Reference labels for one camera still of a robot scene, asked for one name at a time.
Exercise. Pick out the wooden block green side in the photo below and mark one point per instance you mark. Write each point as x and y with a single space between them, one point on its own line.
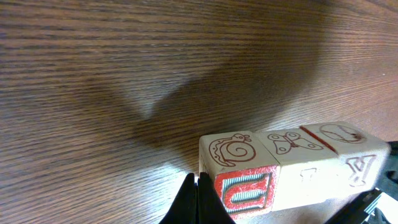
306 167

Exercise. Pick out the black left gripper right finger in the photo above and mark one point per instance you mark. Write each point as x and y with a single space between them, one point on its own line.
210 207

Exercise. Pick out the wooden letter X block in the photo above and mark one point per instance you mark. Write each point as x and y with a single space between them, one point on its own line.
361 156

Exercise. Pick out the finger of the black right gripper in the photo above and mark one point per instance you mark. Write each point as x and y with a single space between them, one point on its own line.
378 205

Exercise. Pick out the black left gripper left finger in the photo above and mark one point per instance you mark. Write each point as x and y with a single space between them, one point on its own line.
184 207

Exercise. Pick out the red letter U block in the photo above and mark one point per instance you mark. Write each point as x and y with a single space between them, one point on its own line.
244 173

